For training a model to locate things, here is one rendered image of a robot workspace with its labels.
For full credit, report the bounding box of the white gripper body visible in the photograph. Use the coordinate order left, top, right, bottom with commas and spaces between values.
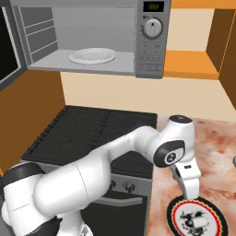
173, 171, 202, 201

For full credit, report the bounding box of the white marshmallow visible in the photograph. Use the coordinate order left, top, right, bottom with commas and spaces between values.
192, 215, 210, 230

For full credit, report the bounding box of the grey microwave oven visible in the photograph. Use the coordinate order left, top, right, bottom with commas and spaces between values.
8, 0, 172, 80

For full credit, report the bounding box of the black glass microwave door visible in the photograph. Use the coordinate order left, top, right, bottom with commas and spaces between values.
0, 0, 30, 92

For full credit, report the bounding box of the black and red patterned plate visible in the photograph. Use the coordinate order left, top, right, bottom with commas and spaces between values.
166, 195, 230, 236

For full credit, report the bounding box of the black hob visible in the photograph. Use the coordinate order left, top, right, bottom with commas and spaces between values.
20, 105, 159, 180

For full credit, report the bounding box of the orange open cupboard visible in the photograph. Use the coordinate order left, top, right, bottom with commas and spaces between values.
163, 0, 236, 111

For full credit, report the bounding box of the white plate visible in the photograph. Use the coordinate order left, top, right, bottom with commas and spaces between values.
68, 47, 117, 65

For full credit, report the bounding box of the brown cupboard side panel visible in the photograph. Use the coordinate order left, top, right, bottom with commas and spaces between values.
0, 69, 67, 177

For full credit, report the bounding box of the grey oven handle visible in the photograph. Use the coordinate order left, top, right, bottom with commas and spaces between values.
93, 195, 149, 207

